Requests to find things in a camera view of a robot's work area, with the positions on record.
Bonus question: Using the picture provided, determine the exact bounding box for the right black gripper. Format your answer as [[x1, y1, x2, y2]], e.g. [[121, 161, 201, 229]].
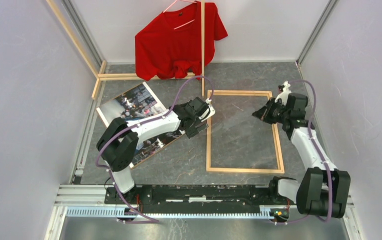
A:
[[252, 97, 290, 125]]

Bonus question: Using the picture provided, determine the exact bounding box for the brown backing board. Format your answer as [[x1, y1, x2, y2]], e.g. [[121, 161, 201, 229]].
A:
[[96, 81, 186, 170]]

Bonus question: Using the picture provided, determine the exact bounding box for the light wooden picture frame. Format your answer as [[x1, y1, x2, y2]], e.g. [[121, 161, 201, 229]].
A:
[[206, 90, 285, 174]]

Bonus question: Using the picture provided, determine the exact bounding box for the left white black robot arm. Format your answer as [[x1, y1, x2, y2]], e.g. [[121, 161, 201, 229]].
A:
[[95, 97, 215, 204]]

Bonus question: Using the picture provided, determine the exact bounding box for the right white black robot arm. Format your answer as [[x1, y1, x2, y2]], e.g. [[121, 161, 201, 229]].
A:
[[252, 93, 351, 221]]

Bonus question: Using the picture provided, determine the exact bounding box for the red t-shirt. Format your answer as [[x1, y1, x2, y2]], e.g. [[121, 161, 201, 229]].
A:
[[135, 1, 228, 81]]

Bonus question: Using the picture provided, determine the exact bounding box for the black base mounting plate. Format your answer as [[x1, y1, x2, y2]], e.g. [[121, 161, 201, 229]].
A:
[[104, 184, 295, 214]]

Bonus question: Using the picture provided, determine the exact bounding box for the wooden clothes rack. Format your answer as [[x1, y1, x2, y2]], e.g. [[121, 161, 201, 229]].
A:
[[46, 0, 208, 100]]

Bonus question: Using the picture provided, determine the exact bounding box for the pink clothes hanger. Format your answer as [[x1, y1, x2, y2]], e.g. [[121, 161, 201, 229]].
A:
[[161, 0, 198, 30]]

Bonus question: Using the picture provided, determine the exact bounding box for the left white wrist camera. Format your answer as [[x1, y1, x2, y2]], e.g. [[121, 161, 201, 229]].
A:
[[199, 98, 216, 121]]

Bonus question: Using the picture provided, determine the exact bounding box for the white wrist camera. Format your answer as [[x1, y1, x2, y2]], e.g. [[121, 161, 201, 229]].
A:
[[275, 81, 292, 105], [199, 98, 216, 121]]

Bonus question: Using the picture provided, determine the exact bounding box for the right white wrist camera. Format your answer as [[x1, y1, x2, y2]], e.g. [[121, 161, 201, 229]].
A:
[[275, 81, 292, 105]]

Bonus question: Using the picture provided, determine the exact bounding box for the white slotted cable duct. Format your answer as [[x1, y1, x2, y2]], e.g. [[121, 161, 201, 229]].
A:
[[65, 205, 274, 220]]

